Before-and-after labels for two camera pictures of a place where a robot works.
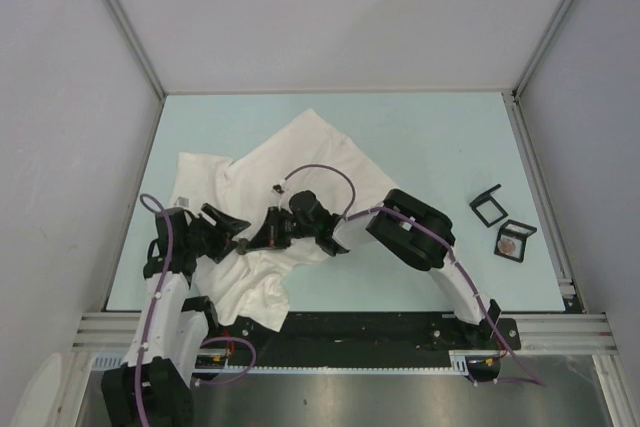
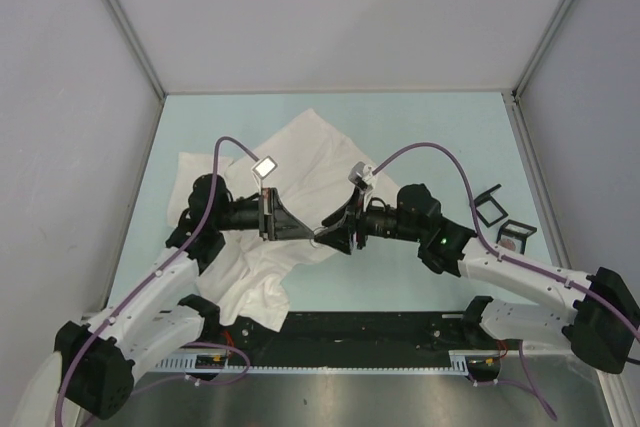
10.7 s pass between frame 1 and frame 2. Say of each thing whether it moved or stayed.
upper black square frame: stayed
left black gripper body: moved
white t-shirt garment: stayed
